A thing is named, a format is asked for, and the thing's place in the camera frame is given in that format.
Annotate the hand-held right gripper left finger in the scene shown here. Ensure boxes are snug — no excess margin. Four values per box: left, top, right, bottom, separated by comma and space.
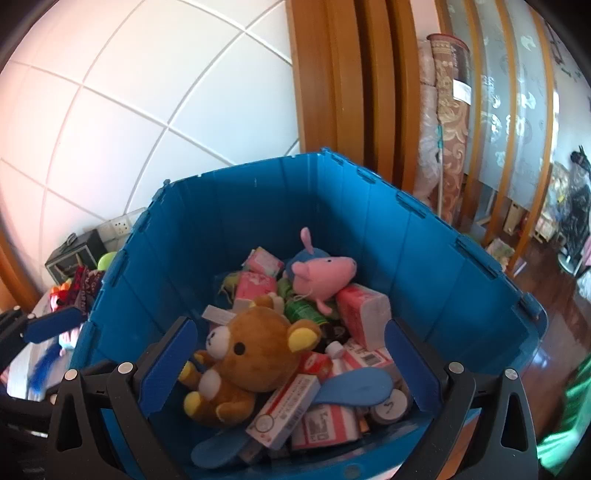
45, 316, 199, 480

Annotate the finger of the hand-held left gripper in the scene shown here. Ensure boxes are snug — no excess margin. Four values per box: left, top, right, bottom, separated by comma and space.
0, 390, 60, 437
0, 305, 89, 370

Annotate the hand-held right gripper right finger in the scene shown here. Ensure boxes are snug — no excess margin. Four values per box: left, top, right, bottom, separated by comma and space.
385, 317, 541, 480

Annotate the maroon white knitted scarf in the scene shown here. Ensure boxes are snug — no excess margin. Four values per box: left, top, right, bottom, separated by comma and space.
68, 265, 105, 317

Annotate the blue plastic storage crate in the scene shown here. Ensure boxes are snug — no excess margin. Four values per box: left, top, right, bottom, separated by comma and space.
76, 148, 550, 480

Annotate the brown teddy bear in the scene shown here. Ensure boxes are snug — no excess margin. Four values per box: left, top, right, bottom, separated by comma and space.
178, 295, 324, 426

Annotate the pink pig plush blue shirt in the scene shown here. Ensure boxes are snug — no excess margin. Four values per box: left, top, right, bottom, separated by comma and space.
283, 226, 359, 317

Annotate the narrow pink white box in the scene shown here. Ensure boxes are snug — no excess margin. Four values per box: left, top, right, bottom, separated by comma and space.
245, 373, 322, 451

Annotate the pink box with barcode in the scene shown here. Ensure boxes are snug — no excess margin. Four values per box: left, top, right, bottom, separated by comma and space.
290, 404, 361, 451
344, 342, 398, 385

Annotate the blue feather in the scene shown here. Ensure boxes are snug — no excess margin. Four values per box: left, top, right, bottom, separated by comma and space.
27, 344, 64, 394

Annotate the black gift box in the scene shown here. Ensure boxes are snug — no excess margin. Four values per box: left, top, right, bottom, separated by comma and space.
45, 229, 108, 285

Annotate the red white packet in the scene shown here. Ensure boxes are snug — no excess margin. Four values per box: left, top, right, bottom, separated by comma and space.
300, 353, 334, 382

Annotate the green striped object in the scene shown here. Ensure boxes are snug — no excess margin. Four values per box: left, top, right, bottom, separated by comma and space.
283, 298, 329, 326

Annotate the green cloth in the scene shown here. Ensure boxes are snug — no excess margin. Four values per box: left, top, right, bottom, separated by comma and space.
537, 355, 591, 477

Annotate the dark clutter pile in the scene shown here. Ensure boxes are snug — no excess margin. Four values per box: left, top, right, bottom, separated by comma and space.
558, 145, 591, 274

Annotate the patterned rolled carpet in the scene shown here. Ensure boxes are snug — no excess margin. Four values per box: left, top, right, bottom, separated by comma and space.
427, 33, 472, 223

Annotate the frosted glass wooden door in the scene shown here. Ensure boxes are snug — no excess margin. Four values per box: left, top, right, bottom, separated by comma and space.
438, 0, 570, 260

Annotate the wooden door frame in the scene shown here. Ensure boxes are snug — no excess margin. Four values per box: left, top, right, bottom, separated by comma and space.
285, 0, 417, 195
0, 230, 40, 315

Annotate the white wall socket panel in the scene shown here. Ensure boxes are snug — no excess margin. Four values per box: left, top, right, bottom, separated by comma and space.
98, 214, 135, 240

